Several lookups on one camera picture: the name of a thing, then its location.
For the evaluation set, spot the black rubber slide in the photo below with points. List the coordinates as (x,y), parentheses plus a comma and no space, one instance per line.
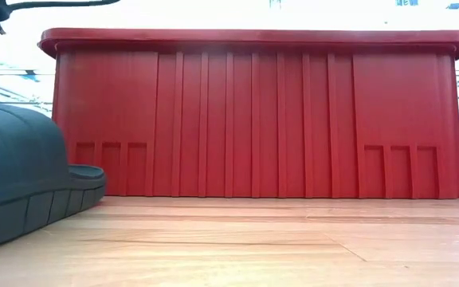
(14,167)

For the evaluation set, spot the red plastic bin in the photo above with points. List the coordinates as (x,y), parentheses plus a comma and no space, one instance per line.
(253,119)

